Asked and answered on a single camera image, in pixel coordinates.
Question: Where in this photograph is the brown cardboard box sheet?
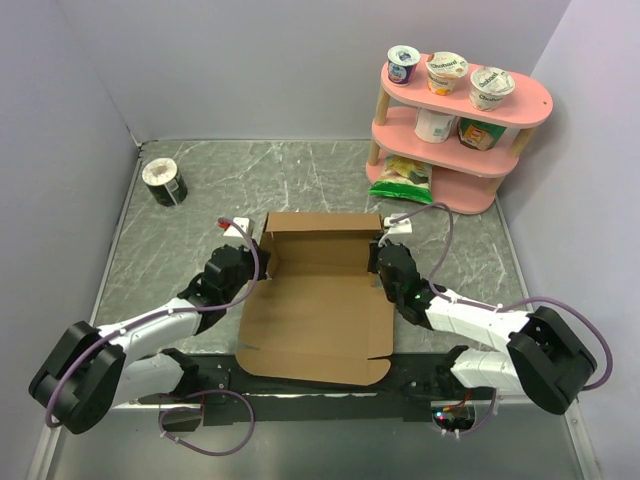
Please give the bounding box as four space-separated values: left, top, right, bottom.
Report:
236 212 395 386

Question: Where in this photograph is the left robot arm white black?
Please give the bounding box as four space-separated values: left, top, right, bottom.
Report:
28 243 270 434

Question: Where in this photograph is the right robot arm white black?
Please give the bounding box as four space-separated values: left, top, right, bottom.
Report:
368 240 597 415

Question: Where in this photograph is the green chips bag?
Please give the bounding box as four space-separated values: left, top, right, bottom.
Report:
369 155 433 204

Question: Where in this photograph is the pink three-tier shelf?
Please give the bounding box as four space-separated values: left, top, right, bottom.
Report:
366 54 553 215

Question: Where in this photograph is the white cup middle shelf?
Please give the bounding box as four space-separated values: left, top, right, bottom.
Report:
414 108 456 143

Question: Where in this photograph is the black white can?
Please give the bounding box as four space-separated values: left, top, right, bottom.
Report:
141 158 188 207

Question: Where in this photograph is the green orange package middle shelf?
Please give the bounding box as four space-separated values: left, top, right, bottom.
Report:
457 117 506 151

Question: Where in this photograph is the blue white yogurt cup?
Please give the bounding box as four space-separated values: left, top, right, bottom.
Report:
387 45 421 85

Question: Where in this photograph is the orange Chobani yogurt cup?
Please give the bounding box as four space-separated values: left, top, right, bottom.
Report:
426 51 469 96

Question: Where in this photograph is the white Chobani yogurt cup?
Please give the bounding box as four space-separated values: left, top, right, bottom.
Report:
469 66 516 111

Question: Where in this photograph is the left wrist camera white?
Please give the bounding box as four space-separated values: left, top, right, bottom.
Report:
222 217 254 240

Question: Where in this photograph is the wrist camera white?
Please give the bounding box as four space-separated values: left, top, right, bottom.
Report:
222 217 254 240
383 214 413 242

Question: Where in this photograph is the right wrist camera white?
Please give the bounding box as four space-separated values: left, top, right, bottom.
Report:
383 214 413 242

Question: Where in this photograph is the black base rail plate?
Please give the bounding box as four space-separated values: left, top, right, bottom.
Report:
137 349 506 429

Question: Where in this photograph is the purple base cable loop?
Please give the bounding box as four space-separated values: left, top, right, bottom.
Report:
157 389 256 457

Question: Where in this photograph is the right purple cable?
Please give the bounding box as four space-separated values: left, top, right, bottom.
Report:
394 202 615 392

